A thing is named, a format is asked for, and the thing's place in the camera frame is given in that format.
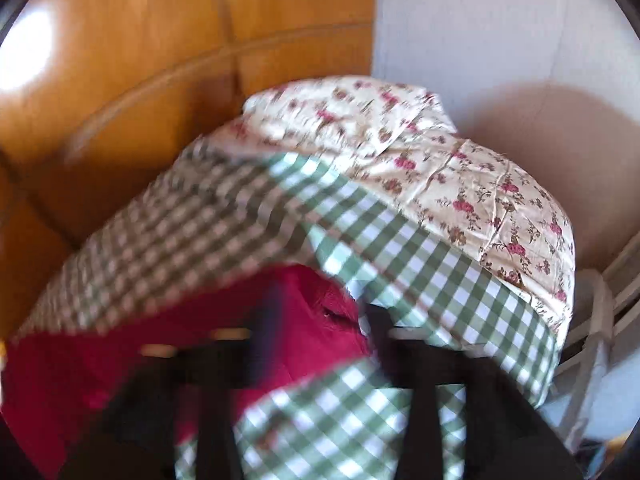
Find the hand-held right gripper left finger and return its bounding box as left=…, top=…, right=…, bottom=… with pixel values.
left=57, top=276, right=291, bottom=480

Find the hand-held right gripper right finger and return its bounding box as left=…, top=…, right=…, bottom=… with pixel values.
left=362, top=303, right=584, bottom=480

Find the red garment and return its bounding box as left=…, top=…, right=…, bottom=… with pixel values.
left=2, top=265, right=373, bottom=480

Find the green checked bed sheet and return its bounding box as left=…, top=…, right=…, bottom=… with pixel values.
left=15, top=140, right=561, bottom=480

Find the floral quilt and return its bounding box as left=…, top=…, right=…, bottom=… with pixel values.
left=200, top=75, right=576, bottom=346

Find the white rack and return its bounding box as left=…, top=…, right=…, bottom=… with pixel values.
left=545, top=240, right=640, bottom=461

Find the wooden headboard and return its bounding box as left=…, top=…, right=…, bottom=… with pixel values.
left=0, top=0, right=379, bottom=341

